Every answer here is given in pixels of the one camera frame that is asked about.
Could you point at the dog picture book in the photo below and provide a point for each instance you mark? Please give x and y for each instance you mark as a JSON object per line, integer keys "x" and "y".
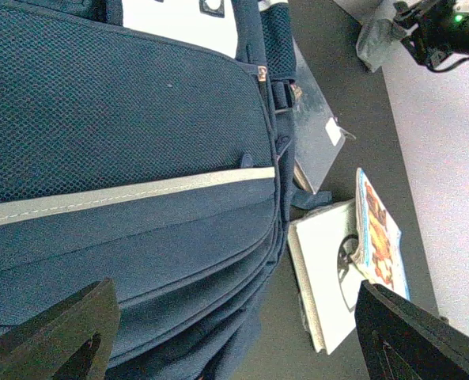
{"x": 378, "y": 256}

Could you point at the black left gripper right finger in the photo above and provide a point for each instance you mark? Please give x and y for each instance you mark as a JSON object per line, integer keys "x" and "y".
{"x": 400, "y": 340}

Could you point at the navy blue student backpack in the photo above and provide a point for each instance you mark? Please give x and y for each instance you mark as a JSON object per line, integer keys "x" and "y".
{"x": 151, "y": 143}

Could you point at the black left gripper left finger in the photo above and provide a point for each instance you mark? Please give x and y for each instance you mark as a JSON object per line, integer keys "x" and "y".
{"x": 71, "y": 340}

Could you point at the white square book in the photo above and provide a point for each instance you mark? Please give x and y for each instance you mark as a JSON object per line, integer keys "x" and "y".
{"x": 320, "y": 246}

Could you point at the dark blue notebook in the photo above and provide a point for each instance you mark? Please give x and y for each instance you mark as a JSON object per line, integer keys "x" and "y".
{"x": 318, "y": 136}

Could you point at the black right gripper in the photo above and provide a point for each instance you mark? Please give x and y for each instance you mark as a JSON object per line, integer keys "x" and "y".
{"x": 439, "y": 38}

